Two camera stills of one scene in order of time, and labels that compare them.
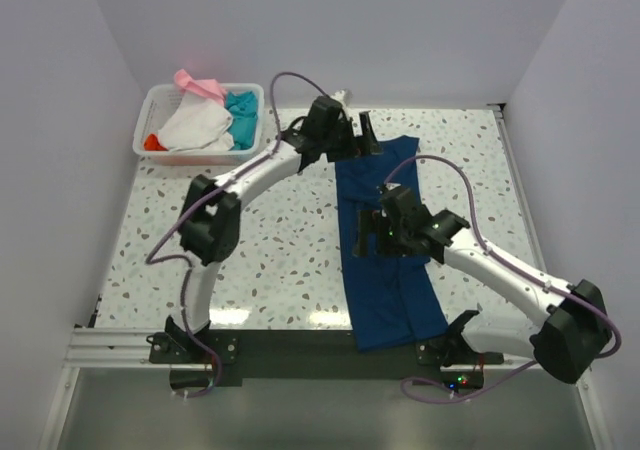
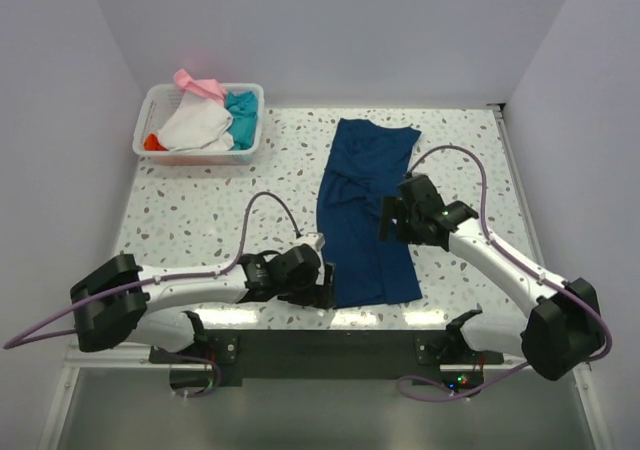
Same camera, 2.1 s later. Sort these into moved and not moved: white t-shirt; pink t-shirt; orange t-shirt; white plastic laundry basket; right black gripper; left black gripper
Moved: right black gripper; left black gripper
Not moved: orange t-shirt; white t-shirt; pink t-shirt; white plastic laundry basket
